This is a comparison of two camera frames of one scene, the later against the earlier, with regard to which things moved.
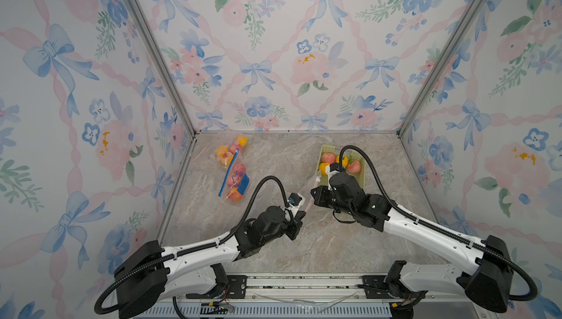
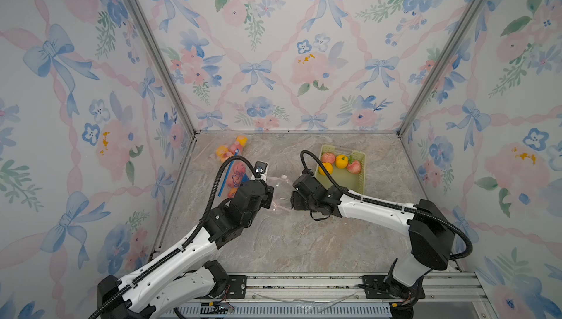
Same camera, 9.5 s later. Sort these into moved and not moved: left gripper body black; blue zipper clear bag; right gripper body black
Moved: right gripper body black; left gripper body black
Not moved: blue zipper clear bag
